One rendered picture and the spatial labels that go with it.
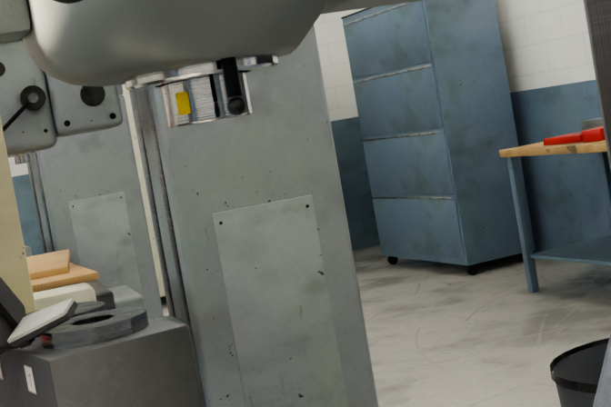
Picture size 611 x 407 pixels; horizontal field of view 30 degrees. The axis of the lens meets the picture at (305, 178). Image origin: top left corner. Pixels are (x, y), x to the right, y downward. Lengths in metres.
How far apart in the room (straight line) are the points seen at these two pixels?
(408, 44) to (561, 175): 1.40
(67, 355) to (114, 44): 0.40
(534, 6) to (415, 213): 1.75
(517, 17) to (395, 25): 0.87
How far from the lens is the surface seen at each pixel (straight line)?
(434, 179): 8.10
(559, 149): 6.45
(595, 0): 0.93
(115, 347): 0.92
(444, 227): 8.10
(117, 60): 0.58
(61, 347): 0.95
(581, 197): 7.82
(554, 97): 7.88
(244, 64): 0.60
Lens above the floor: 1.27
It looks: 3 degrees down
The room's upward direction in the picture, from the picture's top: 10 degrees counter-clockwise
